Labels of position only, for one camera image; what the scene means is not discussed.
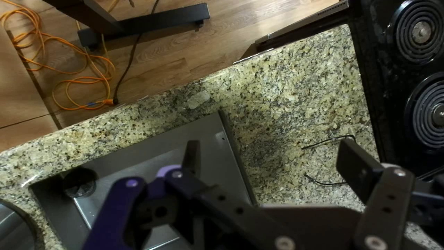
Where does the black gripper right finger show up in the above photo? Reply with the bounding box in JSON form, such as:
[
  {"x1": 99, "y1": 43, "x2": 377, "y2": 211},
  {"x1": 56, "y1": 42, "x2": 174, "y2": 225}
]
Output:
[{"x1": 336, "y1": 139, "x2": 414, "y2": 250}]

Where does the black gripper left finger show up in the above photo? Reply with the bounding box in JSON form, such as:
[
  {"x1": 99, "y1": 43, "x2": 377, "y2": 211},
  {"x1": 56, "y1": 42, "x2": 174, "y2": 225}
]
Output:
[{"x1": 166, "y1": 141, "x2": 298, "y2": 250}]

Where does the black electric stove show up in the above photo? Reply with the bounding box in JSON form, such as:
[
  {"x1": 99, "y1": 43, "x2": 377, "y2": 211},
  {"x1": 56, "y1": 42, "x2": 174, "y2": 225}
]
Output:
[{"x1": 350, "y1": 0, "x2": 444, "y2": 175}]

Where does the stainless steel sink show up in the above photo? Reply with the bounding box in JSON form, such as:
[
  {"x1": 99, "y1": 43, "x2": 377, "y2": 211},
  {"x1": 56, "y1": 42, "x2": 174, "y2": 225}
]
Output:
[{"x1": 31, "y1": 111, "x2": 256, "y2": 250}]

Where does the black stand base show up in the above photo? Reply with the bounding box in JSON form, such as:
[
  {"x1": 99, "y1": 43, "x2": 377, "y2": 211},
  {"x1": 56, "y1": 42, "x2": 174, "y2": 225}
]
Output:
[{"x1": 45, "y1": 0, "x2": 210, "y2": 48}]

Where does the black power cable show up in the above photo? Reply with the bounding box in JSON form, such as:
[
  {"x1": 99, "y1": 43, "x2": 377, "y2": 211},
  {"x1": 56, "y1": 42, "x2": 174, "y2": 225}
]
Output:
[{"x1": 112, "y1": 0, "x2": 162, "y2": 106}]

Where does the orange extension cable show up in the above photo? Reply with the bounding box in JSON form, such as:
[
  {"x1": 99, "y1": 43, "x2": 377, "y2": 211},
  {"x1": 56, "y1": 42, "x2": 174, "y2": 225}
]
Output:
[{"x1": 0, "y1": 5, "x2": 117, "y2": 113}]

